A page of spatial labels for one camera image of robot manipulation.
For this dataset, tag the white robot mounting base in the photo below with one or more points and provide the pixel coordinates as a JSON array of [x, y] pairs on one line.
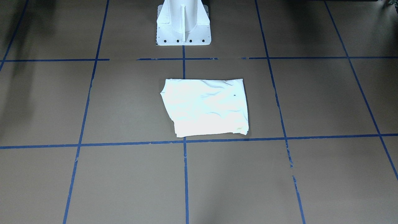
[[183, 22]]

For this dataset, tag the cream long-sleeve shirt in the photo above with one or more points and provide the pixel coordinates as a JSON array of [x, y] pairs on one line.
[[205, 107]]

